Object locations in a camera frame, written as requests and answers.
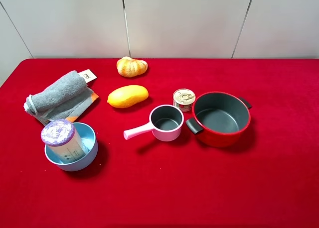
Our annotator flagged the red cooking pot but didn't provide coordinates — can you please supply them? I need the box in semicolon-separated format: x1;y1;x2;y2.
186;92;252;148

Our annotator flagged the purple garbage bag roll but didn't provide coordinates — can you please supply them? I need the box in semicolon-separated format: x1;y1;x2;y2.
41;119;89;163

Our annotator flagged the grey rolled towel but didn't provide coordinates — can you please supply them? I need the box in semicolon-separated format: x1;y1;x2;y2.
23;69;99;125

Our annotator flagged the blue plastic bowl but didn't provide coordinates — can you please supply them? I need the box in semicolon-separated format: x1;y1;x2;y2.
41;119;98;172

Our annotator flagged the peeled orange mandarin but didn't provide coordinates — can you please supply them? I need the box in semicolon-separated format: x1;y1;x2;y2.
116;56;148;78

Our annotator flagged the pink small saucepan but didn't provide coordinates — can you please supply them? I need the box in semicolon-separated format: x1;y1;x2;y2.
123;105;184;142

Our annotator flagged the yellow mango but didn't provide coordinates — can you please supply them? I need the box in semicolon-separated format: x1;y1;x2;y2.
107;85;149;109

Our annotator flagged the small tin can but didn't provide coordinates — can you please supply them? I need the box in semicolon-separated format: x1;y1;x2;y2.
173;89;196;112

